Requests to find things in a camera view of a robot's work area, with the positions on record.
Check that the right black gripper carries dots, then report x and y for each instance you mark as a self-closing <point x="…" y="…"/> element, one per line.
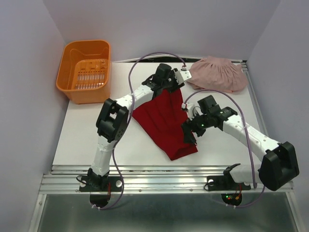
<point x="187" y="126"/>

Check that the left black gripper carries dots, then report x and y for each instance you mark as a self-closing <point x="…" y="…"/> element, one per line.
<point x="175" y="85"/>

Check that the red pleated skirt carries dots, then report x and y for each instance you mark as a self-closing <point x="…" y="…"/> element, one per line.
<point x="161" y="118"/>

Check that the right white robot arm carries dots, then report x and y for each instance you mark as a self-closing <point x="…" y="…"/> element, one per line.
<point x="278" y="160"/>

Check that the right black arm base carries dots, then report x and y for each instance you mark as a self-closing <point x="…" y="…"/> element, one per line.
<point x="224" y="182"/>

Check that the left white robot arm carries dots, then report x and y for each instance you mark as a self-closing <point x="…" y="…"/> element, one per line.
<point x="115" y="115"/>

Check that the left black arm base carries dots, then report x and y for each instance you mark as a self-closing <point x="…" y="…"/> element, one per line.
<point x="111" y="183"/>

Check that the pink pleated skirt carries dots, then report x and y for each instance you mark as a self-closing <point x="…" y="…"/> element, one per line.
<point x="217" y="74"/>

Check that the orange plastic basket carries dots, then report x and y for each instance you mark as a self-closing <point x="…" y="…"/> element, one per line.
<point x="85" y="70"/>

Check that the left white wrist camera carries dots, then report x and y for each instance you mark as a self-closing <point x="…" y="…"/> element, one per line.
<point x="182" y="76"/>

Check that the aluminium rail frame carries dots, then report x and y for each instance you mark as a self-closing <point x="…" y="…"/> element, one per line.
<point x="159" y="195"/>

